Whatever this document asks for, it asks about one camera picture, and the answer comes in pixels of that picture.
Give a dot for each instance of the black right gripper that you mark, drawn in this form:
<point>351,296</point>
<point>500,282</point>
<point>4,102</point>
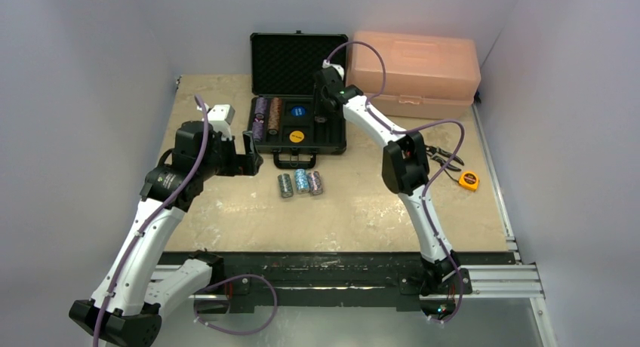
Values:
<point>323,100</point>

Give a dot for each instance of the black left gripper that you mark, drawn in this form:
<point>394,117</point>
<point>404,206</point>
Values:
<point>240,164</point>

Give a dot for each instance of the brown chip stack upright-facing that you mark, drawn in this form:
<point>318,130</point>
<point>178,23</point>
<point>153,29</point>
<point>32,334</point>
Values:
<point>275,110</point>

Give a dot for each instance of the grey green chip stack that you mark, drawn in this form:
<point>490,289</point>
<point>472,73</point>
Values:
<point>285,185</point>

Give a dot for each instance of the light blue chip stack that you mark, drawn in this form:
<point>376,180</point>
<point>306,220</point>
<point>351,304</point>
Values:
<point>301,181</point>

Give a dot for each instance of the pink blue chip stack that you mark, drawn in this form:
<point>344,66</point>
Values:
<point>315,183</point>

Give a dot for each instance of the brown chip stack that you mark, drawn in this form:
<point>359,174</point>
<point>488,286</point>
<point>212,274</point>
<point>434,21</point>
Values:
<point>273,127</point>

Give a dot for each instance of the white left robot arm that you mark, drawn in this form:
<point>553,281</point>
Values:
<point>128,309</point>

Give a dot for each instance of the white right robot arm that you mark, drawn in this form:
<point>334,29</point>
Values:
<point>405,172</point>

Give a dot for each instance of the black poker set case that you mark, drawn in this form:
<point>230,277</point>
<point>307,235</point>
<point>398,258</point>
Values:
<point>282,65</point>

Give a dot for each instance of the purple chip stack lower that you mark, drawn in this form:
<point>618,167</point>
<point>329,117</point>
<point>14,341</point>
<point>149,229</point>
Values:
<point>257,130</point>

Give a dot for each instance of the purple chip stack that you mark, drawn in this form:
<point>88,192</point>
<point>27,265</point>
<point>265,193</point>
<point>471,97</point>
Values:
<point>257,130</point>
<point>260,108</point>

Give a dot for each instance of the purple chip stack upper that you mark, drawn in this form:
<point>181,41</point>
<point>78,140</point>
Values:
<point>260,108</point>

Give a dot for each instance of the yellow big blind button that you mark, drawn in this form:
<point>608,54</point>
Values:
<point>297,136</point>

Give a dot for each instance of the translucent pink storage box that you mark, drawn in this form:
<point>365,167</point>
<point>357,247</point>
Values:
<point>415,76</point>

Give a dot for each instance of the yellow tape measure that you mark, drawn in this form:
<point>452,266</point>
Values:
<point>469,180</point>

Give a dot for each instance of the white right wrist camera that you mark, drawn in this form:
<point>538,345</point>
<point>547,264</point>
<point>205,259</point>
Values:
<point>326,64</point>

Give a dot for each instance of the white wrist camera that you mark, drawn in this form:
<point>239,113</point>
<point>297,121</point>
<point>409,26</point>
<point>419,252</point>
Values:
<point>326,64</point>
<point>220,118</point>

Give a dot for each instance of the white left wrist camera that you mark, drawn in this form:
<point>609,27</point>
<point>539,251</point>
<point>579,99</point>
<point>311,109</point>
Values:
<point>220,118</point>

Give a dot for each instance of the black handled pliers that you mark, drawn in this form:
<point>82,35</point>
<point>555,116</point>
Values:
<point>440,156</point>

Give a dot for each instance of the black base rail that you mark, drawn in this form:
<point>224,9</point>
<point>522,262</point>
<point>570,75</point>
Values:
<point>366,279</point>

